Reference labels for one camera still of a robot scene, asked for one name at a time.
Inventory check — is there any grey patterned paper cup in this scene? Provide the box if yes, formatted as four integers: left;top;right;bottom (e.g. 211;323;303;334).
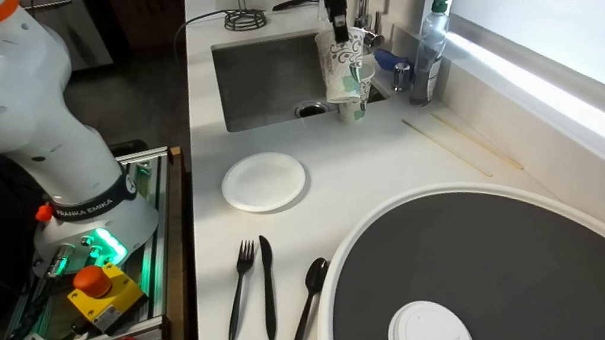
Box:
306;21;371;108

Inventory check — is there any black utensil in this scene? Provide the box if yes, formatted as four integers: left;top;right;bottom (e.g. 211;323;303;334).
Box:
270;0;321;18

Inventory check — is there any blue sponge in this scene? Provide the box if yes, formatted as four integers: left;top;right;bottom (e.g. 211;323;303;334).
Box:
371;47;411;76

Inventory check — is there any small chrome dispenser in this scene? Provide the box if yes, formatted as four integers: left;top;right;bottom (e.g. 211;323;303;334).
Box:
390;61;414;95

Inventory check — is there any clear bottle with green cap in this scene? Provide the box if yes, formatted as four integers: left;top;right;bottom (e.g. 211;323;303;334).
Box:
407;0;454;110

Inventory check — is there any steel sink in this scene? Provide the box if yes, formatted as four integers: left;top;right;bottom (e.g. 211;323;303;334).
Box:
199;15;398;156

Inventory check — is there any green patterned paper cup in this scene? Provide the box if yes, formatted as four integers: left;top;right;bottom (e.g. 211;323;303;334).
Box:
336;59;378;126

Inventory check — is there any brown wooden cabinet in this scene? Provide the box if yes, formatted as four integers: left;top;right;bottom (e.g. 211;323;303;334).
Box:
84;0;189;58

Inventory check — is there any white paper plate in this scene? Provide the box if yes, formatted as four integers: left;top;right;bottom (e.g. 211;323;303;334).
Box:
218;144;310;221

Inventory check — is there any wooden stir stick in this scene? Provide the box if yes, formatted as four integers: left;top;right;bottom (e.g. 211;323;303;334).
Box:
424;112;531;171

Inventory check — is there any window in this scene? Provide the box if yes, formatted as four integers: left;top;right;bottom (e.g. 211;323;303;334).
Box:
438;0;605;115

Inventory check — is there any black plastic spoon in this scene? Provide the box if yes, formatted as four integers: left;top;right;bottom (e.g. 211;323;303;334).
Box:
292;255;330;340

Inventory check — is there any black plastic fork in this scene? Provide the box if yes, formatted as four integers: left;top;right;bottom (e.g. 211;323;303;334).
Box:
225;238;258;340

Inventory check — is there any black plastic knife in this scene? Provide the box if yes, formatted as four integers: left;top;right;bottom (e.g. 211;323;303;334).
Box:
244;234;291;340

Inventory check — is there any round black tray white rim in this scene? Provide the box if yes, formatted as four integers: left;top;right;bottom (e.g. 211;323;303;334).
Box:
314;161;605;340

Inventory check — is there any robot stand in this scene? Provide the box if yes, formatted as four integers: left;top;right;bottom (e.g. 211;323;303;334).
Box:
6;125;199;340

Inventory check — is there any yellow emergency stop button box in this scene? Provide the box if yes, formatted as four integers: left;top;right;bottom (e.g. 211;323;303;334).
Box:
62;257;152;340

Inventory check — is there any black cable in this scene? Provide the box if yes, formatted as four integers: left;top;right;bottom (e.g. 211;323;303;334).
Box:
169;1;230;75

